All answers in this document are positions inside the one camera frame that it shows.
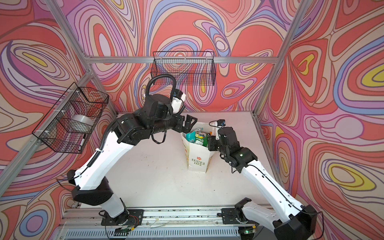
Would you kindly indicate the white paper bag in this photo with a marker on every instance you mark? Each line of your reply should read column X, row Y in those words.
column 198, row 157

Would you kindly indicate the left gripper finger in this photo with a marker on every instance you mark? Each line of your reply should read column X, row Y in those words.
column 190, row 120
column 187, row 128

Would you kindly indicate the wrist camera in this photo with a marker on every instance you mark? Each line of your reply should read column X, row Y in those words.
column 216, row 125
column 178, row 100

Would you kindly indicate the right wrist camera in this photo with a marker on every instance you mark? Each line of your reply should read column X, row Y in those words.
column 216, row 125

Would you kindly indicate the black wire basket wall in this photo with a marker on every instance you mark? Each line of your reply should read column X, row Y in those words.
column 189, row 68
column 58, row 132

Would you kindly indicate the black wire basket back wall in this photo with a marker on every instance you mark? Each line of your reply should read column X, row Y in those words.
column 189, row 68

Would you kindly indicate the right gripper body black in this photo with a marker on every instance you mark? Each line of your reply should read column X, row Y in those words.
column 215, row 145

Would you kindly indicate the teal snack bag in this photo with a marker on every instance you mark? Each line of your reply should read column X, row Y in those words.
column 191, row 137

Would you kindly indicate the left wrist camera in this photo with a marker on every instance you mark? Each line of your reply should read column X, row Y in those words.
column 178, row 100

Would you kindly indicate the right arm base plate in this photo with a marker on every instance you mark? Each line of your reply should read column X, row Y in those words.
column 231, row 216

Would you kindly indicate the silver tape roll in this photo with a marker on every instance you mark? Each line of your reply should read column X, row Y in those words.
column 82, row 120

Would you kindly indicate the green snack bag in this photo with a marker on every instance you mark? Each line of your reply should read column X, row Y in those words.
column 201, row 138

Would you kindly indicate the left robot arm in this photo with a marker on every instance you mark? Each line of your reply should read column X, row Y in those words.
column 158, row 115

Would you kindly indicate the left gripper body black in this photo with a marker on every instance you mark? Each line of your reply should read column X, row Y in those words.
column 175, row 122

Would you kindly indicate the black wire basket left wall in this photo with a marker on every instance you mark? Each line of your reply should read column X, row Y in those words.
column 58, row 132

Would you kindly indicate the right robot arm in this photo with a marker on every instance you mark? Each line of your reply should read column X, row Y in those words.
column 288, row 219

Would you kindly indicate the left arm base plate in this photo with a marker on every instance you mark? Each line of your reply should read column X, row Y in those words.
column 130, row 218

